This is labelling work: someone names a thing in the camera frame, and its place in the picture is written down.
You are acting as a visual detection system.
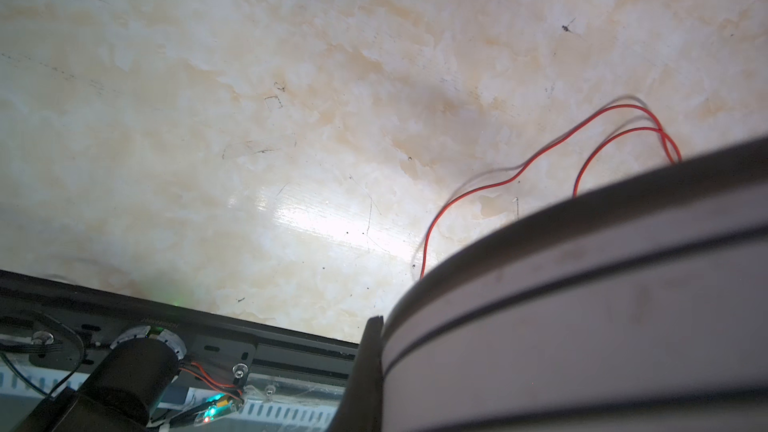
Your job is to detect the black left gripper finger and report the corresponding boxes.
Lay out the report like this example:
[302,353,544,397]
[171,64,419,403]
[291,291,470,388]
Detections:
[328,316,384,432]

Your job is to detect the white black headphones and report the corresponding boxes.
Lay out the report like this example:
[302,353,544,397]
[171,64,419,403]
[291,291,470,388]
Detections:
[382,138,767,431]

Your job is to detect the red headphone cable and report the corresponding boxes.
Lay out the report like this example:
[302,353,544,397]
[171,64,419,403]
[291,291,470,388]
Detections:
[418,103,684,280]

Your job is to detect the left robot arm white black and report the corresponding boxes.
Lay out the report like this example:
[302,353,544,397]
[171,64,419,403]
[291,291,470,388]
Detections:
[14,326,187,431]

